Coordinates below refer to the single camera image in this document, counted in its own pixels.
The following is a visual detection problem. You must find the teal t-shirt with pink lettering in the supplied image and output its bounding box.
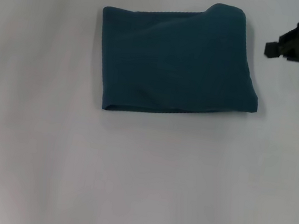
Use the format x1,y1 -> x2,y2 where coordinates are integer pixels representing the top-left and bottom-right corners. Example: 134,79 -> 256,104
87,0 -> 274,134

